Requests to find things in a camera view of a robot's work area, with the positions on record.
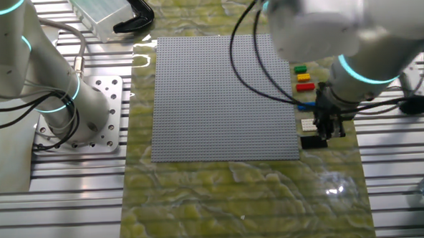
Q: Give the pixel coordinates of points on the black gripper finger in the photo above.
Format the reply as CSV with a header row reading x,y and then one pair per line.
x,y
323,132
338,129

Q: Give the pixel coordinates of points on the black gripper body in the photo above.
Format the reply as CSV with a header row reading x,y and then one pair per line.
x,y
324,110

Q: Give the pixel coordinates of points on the black Lego plate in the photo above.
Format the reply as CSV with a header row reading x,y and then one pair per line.
x,y
310,143

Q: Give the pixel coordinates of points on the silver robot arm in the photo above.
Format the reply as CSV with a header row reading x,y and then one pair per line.
x,y
337,27

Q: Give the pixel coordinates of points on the white Lego plate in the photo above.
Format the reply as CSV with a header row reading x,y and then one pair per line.
x,y
308,125

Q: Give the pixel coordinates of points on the long blue Lego brick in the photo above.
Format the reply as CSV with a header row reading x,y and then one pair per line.
x,y
304,107

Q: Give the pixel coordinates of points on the long red Lego brick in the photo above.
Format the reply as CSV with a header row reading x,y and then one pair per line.
x,y
305,87

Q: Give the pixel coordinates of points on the yellow Lego brick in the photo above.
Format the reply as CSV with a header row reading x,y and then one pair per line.
x,y
303,77

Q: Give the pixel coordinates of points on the green Lego brick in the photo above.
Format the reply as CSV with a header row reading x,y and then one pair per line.
x,y
300,69

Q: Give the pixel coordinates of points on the grey Lego baseplate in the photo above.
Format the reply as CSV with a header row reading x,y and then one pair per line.
x,y
204,108

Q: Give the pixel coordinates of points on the green marble pattern mat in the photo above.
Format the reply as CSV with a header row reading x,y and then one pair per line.
x,y
219,204

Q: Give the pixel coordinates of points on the black C-clamp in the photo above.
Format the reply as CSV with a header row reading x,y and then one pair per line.
x,y
139,18

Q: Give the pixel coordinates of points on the translucent plastic container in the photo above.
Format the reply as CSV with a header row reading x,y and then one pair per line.
x,y
103,14

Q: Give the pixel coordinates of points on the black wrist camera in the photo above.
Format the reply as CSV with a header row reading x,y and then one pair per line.
x,y
417,105

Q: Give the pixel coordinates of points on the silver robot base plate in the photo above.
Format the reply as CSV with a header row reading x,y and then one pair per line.
x,y
107,102

